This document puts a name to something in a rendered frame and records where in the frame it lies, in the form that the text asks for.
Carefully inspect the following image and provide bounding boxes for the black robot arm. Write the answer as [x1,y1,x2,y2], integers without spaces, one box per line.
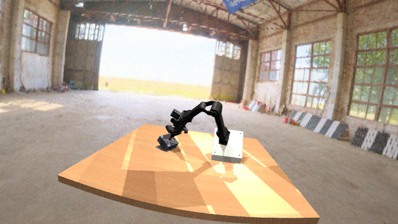
[170,100,230,146]

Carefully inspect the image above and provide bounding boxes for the grey sloped panel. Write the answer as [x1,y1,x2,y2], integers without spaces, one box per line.
[156,133,179,152]

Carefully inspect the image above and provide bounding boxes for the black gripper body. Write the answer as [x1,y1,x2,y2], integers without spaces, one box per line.
[165,121,188,134]

